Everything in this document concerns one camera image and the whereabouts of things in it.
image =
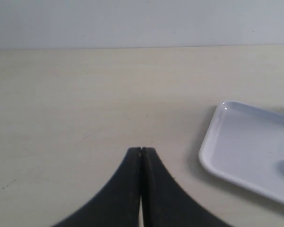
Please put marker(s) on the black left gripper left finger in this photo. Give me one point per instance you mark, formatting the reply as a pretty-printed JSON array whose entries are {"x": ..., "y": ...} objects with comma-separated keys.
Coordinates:
[{"x": 117, "y": 204}]

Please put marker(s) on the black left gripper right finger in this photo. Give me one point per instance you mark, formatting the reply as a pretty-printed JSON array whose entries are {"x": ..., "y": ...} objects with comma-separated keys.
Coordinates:
[{"x": 164, "y": 202}]

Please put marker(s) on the white rectangular plastic tray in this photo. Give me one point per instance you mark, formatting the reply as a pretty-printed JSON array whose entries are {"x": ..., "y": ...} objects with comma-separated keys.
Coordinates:
[{"x": 244, "y": 145}]

